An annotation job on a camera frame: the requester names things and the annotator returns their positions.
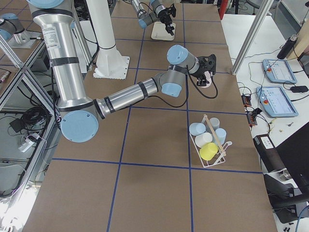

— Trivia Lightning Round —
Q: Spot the white cream cup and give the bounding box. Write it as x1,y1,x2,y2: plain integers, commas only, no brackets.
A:
195,132,213,148

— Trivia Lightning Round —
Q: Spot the grey cup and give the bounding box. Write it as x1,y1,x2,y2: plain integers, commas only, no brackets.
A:
209,117,220,130

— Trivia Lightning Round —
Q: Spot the cream serving tray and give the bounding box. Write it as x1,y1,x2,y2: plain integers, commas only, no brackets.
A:
151,22,175,41

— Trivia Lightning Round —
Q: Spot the teach pendant tablet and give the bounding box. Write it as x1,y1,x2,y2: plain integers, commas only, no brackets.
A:
262,59,297,84
256,86,298,118

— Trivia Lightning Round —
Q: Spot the white wire cup rack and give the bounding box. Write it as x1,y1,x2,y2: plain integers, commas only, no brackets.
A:
189,115,232,168

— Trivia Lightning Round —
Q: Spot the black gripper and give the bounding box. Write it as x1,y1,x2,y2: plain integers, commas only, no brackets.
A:
158,7,174,35
190,54,216,87

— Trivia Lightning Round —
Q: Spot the black water bottle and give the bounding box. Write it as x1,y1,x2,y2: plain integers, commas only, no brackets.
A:
277,34,298,59

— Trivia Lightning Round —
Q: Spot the far teach pendant tablet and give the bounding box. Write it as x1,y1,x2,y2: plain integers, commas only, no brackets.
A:
262,59,297,84

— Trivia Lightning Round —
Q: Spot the black monitor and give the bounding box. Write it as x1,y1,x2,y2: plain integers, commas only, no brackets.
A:
277,124,309,193

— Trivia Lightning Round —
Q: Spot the pink cup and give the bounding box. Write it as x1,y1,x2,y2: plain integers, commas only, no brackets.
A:
201,71,212,88

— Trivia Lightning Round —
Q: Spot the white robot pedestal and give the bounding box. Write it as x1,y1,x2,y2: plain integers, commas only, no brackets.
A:
86,0,130,79

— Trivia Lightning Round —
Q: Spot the yellow cup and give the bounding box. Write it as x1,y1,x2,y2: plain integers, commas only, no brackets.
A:
199,142,218,161

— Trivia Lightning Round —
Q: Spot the light blue cup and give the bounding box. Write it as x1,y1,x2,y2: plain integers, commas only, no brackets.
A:
189,122,206,136

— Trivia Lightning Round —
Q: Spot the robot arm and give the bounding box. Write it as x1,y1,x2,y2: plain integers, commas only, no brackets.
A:
27,0,216,143
124,0,176,36

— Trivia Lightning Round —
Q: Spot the aluminium frame post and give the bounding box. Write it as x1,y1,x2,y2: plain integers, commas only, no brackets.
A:
231,0,274,75

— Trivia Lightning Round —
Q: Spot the black power adapter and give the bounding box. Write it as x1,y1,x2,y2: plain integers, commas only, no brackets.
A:
290,86,309,93

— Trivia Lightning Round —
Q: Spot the near teach pendant tablet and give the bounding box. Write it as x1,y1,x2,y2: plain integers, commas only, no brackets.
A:
256,86,298,118

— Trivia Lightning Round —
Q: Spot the black box with label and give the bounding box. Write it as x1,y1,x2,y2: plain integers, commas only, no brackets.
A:
253,134,286,173

